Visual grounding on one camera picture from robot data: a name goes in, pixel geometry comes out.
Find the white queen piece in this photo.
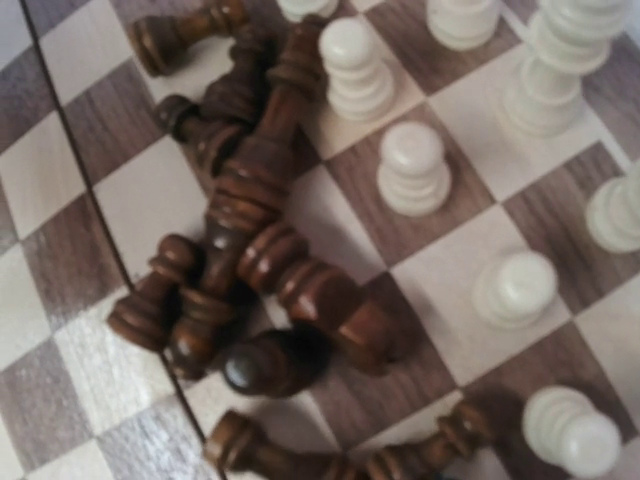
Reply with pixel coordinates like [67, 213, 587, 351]
[585, 163, 639, 254]

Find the pile of dark chess pieces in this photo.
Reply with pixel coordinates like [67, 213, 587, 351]
[108, 1, 493, 479]

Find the white pawn piece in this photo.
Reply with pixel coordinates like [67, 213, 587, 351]
[319, 17, 395, 121]
[377, 121, 452, 217]
[522, 385, 622, 479]
[471, 250, 558, 329]

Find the wooden folding chess board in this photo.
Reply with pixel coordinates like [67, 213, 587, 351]
[1, 0, 639, 479]

